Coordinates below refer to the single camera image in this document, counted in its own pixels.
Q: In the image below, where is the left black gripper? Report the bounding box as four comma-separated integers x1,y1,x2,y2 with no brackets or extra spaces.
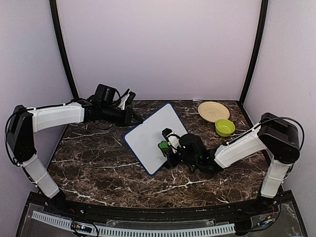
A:
101,104,144,127

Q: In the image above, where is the green whiteboard eraser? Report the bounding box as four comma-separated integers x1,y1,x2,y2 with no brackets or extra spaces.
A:
158,141,168,150

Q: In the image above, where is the blue framed whiteboard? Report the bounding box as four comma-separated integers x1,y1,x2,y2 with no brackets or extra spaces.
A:
123,103,187,176

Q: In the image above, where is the lime green bowl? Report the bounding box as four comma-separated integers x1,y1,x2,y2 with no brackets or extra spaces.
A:
215,119,236,137

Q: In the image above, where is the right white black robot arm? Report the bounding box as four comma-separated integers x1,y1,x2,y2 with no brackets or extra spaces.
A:
158,113,305,214

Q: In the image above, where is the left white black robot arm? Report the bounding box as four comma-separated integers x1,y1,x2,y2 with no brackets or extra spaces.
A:
4,99,144,215

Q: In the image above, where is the beige round plate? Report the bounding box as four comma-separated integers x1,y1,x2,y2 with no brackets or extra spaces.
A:
197,101,230,123

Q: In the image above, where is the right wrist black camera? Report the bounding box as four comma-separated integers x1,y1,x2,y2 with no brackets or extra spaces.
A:
179,133,206,157

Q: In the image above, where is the wrist black camera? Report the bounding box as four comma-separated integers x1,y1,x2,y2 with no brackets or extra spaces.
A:
94,84,119,106
179,133,206,157

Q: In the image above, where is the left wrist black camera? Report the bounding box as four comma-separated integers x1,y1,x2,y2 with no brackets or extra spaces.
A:
94,84,119,106

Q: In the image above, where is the left black frame post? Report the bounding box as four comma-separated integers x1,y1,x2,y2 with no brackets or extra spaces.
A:
49,0,79,98

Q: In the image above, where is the black frame post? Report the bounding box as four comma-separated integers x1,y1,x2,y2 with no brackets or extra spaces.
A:
238,0,269,107
49,0,79,98

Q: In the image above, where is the white slotted cable duct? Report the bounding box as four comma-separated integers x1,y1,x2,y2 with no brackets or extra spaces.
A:
31,211,236,237

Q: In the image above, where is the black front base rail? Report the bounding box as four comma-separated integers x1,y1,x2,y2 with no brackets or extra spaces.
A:
29,191,294,225

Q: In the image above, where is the right black frame post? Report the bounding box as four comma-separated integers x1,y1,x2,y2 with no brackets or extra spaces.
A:
238,0,269,107

